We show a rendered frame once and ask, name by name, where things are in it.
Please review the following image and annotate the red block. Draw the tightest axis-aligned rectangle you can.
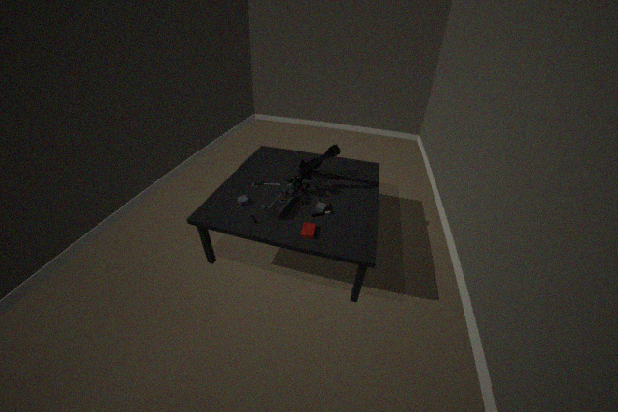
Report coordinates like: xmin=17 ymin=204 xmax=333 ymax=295
xmin=300 ymin=223 xmax=316 ymax=239

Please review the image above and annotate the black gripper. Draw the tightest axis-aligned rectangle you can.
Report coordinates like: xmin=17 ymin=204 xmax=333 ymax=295
xmin=286 ymin=175 xmax=310 ymax=193

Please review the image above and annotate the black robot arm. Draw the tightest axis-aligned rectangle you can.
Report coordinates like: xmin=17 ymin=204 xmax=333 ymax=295
xmin=293 ymin=145 xmax=341 ymax=181

